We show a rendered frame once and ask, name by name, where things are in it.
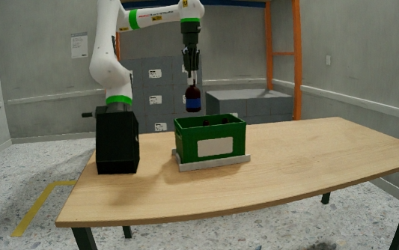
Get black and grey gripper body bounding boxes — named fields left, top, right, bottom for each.
left=183, top=33, right=198, bottom=55

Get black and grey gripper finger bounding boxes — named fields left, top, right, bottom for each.
left=181, top=47, right=194, bottom=85
left=192, top=48, right=200, bottom=84

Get green bottle crate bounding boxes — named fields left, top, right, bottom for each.
left=175, top=113, right=246, bottom=164

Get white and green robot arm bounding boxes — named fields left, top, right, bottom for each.
left=82, top=0, right=204, bottom=118

